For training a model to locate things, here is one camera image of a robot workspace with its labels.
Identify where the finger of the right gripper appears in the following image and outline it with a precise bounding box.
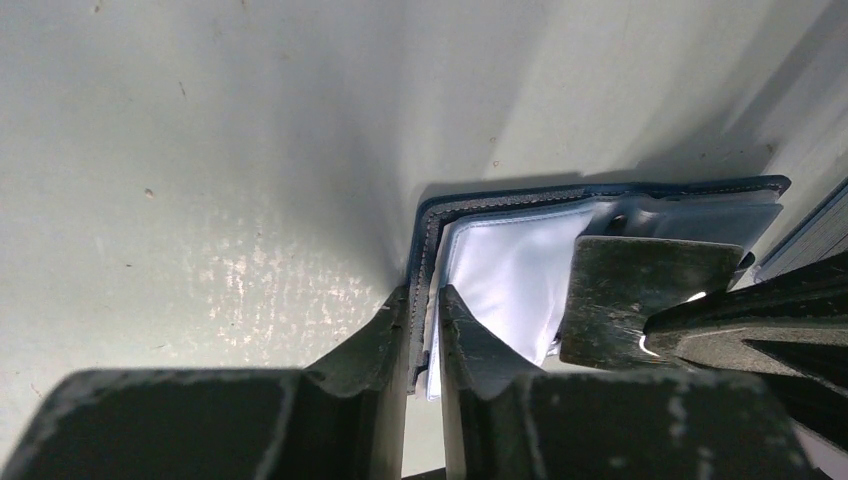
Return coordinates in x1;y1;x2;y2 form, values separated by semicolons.
644;254;847;451

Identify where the clear plastic card tray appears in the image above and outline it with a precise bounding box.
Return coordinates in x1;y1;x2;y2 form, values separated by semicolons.
753;179;847;283

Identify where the blue card holder wallet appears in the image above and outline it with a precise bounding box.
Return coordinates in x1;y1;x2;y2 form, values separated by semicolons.
407;175;791;400

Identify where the black credit card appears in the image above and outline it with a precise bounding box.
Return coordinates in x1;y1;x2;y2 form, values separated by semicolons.
559;236;744;371

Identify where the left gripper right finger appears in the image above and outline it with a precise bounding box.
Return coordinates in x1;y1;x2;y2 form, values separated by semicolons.
439;286;817;479

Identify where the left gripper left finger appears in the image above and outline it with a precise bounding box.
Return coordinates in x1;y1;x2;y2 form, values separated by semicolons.
2;286;409;479

